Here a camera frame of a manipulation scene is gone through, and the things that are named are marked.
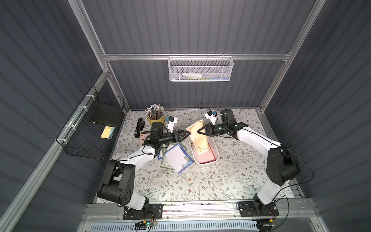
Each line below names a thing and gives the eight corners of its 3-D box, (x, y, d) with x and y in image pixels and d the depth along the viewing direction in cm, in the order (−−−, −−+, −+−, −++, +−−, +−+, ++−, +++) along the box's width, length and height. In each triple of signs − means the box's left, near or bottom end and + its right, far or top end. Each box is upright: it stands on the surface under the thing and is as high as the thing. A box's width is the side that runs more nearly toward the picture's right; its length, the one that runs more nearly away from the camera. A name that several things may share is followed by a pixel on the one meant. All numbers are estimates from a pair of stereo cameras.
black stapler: (135, 138, 105) (133, 134, 102) (140, 121, 116) (138, 117, 112) (141, 138, 105) (139, 134, 102) (145, 121, 115) (144, 117, 112)
